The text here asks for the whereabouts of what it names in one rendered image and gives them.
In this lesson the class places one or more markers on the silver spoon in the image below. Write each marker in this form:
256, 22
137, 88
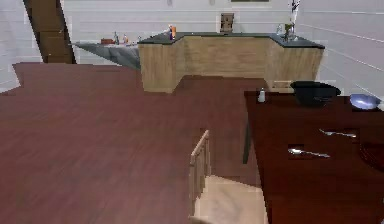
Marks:
306, 153

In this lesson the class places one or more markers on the brown wooden door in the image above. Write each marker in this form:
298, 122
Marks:
50, 33

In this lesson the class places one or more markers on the green house plant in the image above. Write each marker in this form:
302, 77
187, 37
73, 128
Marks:
289, 30

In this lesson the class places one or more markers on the brown box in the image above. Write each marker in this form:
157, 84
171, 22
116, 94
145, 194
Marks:
107, 41

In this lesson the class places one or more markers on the blue bowl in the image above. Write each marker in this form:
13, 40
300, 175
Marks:
364, 101

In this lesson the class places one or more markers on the dark red plate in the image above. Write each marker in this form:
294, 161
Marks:
373, 156

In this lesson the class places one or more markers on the dark red wooden table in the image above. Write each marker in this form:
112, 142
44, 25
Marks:
300, 186

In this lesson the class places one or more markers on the grey worktop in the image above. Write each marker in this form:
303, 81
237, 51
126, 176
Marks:
116, 53

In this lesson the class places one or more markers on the clear glass bottle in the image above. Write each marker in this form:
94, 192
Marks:
116, 38

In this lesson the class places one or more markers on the silver fork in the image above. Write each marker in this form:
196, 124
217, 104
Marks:
336, 133

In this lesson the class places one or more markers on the wooden counter with dark top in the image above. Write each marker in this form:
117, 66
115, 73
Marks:
226, 60

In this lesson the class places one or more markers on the small orange bottle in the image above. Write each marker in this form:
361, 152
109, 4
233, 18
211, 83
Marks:
125, 39

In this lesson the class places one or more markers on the light wooden chair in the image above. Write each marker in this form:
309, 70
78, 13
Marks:
218, 200

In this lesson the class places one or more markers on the white salt shaker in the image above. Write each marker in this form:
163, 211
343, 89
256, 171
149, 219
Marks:
261, 96

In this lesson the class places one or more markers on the black bowl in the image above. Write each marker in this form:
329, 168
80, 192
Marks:
313, 93

